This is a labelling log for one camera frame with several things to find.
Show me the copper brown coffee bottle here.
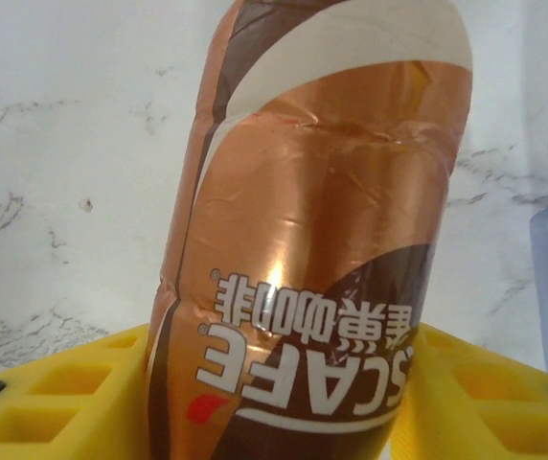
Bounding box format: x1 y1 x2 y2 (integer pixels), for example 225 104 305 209
147 0 476 460

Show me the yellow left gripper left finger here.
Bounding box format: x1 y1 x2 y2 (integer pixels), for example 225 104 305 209
0 323 174 460

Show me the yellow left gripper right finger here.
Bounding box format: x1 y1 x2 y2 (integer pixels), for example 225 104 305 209
388 321 548 460

